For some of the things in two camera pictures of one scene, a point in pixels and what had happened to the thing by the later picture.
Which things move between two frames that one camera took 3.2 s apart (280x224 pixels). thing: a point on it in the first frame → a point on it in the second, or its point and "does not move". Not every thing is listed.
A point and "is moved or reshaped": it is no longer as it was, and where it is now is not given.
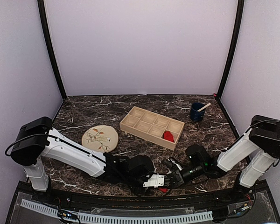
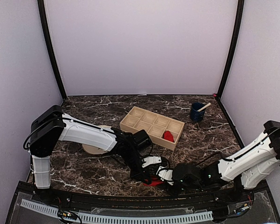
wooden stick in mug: (208, 104) does not move
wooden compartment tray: (151, 126) does not move
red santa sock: (167, 135) does not move
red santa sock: (163, 190) is moved or reshaped
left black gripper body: (142, 191) → (134, 173)
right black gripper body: (179, 178) → (174, 192)
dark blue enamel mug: (196, 116) does not move
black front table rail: (73, 199) does not move
